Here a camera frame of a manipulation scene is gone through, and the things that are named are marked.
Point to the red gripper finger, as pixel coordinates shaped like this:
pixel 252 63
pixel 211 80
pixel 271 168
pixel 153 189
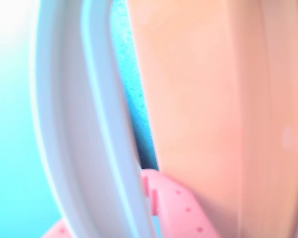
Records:
pixel 58 230
pixel 178 208

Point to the white plate rim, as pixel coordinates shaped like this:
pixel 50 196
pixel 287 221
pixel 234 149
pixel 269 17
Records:
pixel 84 119

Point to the orange first aid box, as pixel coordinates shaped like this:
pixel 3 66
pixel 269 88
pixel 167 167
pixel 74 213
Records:
pixel 213 111

